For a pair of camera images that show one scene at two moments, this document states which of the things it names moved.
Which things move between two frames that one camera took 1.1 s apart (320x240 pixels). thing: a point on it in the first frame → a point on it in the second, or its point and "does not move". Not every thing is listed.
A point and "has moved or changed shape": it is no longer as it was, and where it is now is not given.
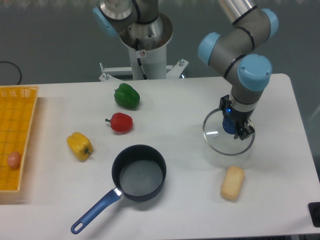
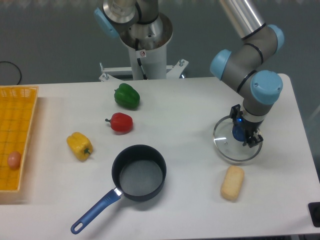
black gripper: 240,118 → 249,127
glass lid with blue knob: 219,133 has moved or changed shape
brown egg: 14,160 does not move
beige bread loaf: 232,182 does not move
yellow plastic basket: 17,103 does not move
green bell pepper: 126,96 does not move
